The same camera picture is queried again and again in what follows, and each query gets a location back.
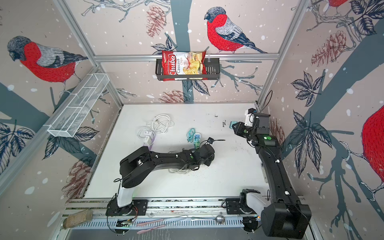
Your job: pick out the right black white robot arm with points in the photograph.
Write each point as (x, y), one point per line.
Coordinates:
(283, 215)

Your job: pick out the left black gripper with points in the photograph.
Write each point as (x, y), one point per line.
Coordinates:
(210, 160)

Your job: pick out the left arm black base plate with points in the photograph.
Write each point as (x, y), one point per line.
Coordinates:
(136, 208)

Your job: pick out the metal spoon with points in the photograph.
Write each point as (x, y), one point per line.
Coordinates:
(219, 219)

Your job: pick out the black wall basket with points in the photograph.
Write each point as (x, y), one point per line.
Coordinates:
(212, 68)

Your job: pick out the purple power strip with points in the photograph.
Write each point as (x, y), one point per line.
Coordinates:
(149, 140)

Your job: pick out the red Chuba cassava chips bag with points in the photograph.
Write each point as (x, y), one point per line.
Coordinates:
(182, 63)

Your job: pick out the white wire mesh basket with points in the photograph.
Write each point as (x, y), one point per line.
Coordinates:
(72, 116)

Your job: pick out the white blue power strip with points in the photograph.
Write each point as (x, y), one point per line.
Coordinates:
(197, 140)

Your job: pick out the small white plug adapter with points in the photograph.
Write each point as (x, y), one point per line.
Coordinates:
(142, 130)

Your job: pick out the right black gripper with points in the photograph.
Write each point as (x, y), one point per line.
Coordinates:
(239, 126)

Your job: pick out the pink chopsticks pair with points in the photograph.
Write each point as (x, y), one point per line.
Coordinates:
(161, 223)

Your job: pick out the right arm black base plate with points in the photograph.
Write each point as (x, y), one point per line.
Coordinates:
(236, 206)

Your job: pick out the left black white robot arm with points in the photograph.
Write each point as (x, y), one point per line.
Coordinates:
(138, 165)

